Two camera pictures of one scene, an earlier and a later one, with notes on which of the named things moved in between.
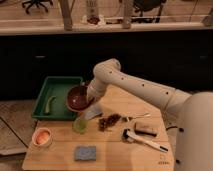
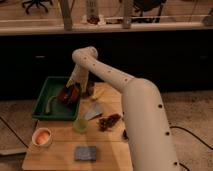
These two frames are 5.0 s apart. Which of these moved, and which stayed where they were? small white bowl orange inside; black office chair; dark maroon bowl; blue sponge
Moved: dark maroon bowl
Stayed: small white bowl orange inside; black office chair; blue sponge
